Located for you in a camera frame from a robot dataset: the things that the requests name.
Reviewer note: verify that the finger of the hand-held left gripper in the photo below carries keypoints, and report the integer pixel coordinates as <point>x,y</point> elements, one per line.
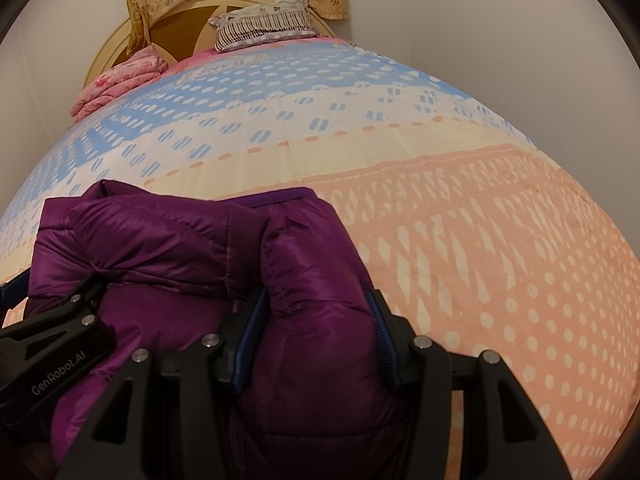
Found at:
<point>75,305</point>
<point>11,291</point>

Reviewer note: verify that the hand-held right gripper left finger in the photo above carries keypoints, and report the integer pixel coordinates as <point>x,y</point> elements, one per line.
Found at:
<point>250,340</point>

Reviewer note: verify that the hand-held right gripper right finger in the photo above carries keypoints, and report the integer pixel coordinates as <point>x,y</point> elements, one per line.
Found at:
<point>384,342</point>

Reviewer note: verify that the purple puffer jacket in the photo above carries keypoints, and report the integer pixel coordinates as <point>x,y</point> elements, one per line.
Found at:
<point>190,260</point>

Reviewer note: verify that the dotted pastel bedspread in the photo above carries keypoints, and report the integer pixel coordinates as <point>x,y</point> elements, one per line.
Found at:
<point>450,200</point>

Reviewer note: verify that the folded pink floral quilt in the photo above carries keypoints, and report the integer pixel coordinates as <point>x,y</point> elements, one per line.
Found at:
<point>125,77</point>

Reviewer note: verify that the cream wooden headboard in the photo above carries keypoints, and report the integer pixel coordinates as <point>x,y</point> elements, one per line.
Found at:
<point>170,25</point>

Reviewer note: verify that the striped floral pillow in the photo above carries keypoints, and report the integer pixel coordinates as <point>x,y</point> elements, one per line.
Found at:
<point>270,22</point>

